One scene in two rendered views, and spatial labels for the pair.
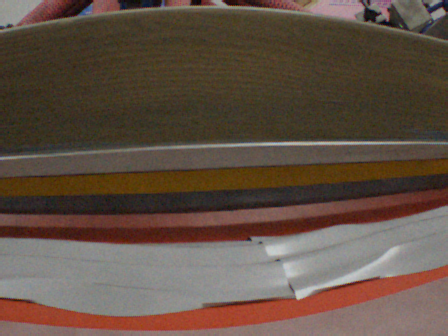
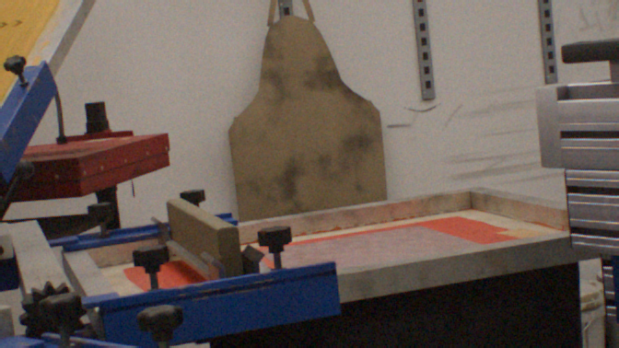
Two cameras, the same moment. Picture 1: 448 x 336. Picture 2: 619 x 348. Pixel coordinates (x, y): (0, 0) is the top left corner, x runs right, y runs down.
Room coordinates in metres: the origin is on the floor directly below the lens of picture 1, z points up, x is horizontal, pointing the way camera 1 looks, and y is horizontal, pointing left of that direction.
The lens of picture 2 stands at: (0.18, 1.68, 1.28)
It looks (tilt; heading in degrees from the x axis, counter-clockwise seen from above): 6 degrees down; 267
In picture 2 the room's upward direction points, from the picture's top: 6 degrees counter-clockwise
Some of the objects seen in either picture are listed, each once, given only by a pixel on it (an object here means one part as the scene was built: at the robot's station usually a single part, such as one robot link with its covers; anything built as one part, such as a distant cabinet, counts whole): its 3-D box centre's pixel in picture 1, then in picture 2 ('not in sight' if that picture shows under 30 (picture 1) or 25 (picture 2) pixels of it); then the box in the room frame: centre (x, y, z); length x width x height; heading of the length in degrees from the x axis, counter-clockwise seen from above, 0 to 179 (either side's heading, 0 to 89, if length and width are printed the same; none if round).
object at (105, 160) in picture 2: not in sight; (48, 168); (0.68, -1.17, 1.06); 0.61 x 0.46 x 0.12; 73
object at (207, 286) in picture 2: not in sight; (220, 304); (0.24, 0.28, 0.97); 0.30 x 0.05 x 0.07; 13
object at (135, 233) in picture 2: not in sight; (152, 245); (0.36, -0.26, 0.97); 0.30 x 0.05 x 0.07; 13
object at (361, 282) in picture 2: not in sight; (332, 248); (0.07, -0.05, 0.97); 0.79 x 0.58 x 0.04; 13
